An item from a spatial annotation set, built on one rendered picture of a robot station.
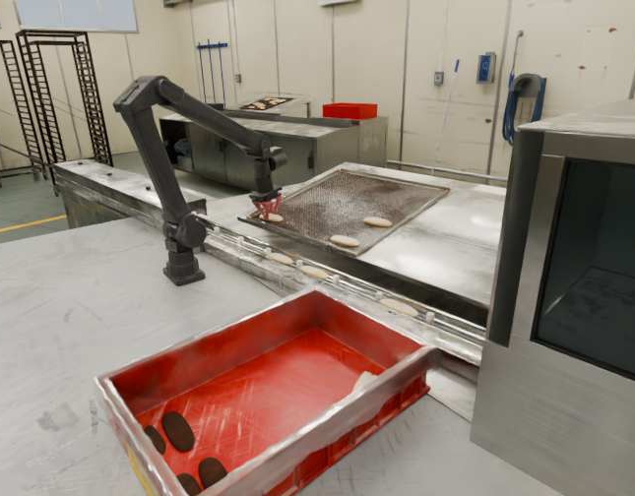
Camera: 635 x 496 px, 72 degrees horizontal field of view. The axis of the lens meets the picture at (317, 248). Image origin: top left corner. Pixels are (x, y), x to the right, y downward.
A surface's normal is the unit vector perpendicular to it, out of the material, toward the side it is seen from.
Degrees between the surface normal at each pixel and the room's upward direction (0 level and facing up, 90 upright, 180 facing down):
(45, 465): 0
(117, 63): 90
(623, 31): 90
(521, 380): 90
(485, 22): 90
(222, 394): 0
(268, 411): 0
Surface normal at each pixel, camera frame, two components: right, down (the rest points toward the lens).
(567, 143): -0.71, 0.28
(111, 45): 0.71, 0.25
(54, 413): -0.02, -0.93
